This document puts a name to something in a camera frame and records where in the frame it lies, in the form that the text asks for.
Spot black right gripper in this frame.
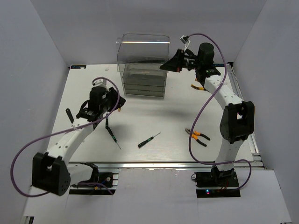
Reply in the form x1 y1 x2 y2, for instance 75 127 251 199
160 49 202 72

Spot clear plastic drawer organizer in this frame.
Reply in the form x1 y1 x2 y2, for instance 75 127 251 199
116 32 170 98

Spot yellow long nose pliers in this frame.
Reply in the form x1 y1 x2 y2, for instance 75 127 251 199
191 84 206 91

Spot orange black handled pliers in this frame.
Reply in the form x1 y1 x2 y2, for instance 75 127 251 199
185 128 211 147

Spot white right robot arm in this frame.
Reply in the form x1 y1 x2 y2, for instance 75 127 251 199
160 42 255 186

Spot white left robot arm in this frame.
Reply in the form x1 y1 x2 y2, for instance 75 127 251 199
32 86 126 196

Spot green screwdriver slanted left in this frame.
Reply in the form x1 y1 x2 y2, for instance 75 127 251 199
106 127 121 149

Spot black label sticker on table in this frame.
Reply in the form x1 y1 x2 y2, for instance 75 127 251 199
70 65 86 69

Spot green screwdriver centre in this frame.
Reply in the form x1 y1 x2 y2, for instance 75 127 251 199
137 133 160 148

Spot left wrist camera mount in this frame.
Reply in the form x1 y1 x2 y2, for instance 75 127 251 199
92 78 107 88

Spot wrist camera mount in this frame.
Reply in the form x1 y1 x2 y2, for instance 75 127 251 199
92 78 107 88
180 35 191 51

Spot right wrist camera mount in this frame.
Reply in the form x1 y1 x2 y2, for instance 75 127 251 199
180 35 191 51

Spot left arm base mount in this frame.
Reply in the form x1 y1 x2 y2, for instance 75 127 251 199
68 162 119 196

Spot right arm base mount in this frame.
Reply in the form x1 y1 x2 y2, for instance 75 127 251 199
191 170 241 198

